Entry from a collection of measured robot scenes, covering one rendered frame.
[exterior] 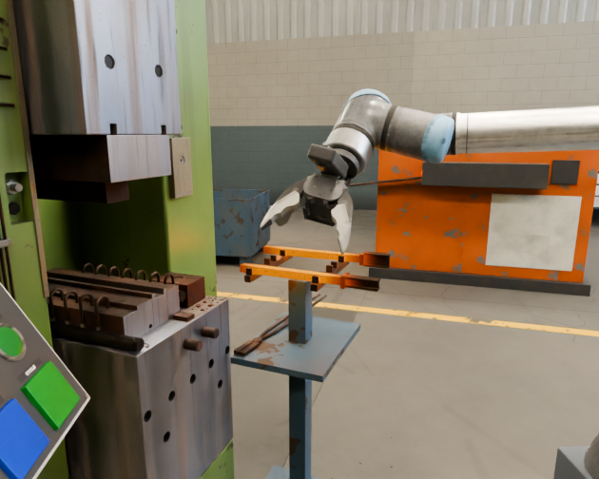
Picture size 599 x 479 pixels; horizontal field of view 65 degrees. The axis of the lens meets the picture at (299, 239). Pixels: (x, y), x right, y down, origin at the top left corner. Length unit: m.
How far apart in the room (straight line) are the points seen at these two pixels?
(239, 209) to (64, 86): 3.86
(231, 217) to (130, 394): 3.82
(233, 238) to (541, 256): 2.89
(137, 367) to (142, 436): 0.16
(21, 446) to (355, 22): 8.44
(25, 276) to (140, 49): 0.52
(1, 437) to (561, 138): 1.03
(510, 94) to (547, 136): 7.48
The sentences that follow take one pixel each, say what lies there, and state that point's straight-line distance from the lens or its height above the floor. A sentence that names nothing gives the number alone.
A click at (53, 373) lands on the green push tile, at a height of 1.03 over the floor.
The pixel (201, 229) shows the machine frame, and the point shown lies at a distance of 1.55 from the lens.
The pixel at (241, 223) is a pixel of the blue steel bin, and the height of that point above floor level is 0.47.
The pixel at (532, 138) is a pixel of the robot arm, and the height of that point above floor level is 1.36.
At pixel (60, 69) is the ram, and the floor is 1.48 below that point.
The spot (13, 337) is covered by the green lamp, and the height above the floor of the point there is 1.09.
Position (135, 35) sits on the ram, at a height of 1.57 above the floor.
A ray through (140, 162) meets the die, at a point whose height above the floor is 1.30.
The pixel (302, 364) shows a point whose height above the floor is 0.71.
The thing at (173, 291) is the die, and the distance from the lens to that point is 1.22.
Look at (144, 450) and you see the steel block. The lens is 1.17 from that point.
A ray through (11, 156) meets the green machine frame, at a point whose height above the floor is 1.33.
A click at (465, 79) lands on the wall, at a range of 8.51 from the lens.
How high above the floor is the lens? 1.37
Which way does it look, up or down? 13 degrees down
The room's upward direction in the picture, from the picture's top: straight up
